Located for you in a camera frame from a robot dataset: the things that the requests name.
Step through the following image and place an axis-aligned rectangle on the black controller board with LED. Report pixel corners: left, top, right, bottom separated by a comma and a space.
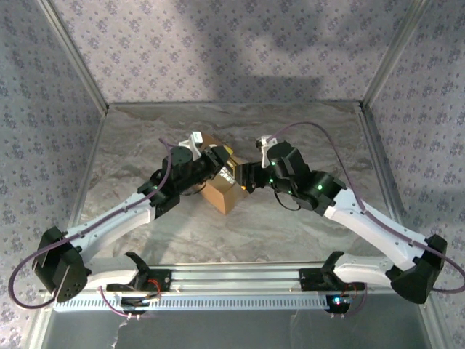
324, 294, 354, 316

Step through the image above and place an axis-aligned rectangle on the grey metal panel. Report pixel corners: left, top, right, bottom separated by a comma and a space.
46, 310, 433, 349

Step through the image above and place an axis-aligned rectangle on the white slotted cable duct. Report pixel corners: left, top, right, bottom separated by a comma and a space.
52, 293, 352, 312

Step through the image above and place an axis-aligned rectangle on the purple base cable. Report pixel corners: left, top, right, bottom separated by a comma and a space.
330, 281, 368, 321
97, 285, 161, 321

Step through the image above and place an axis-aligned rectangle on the aluminium mounting rail beam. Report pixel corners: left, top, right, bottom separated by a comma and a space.
85, 263, 397, 295

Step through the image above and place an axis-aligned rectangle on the brown cardboard express box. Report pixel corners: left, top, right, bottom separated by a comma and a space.
198, 132, 251, 216

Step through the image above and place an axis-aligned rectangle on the black connector bracket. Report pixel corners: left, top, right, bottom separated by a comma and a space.
119, 296, 163, 316

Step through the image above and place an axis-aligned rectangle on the purple camera cable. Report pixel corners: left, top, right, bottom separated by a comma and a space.
268, 121, 465, 292
7, 137, 174, 310

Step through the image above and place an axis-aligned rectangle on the thin aluminium floor rail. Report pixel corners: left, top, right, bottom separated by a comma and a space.
107, 101, 363, 108

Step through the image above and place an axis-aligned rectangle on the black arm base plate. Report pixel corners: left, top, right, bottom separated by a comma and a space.
298, 268, 366, 292
105, 268, 174, 294

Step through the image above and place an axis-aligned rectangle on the short aluminium frame post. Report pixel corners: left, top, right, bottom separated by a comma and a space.
27, 301, 55, 349
417, 301, 450, 349

